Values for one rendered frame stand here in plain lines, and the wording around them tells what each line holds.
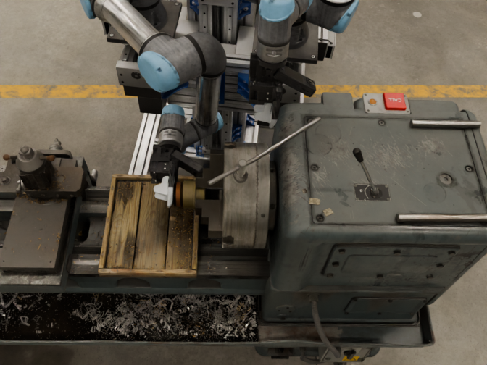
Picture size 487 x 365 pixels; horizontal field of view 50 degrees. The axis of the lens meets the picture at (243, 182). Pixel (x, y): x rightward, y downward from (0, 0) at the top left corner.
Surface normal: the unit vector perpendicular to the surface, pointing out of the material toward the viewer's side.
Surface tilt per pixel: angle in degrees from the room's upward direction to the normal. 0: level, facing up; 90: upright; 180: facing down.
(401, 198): 0
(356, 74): 0
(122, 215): 0
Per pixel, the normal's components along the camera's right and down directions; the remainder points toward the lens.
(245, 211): 0.04, 0.27
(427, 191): 0.05, -0.53
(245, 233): 0.02, 0.65
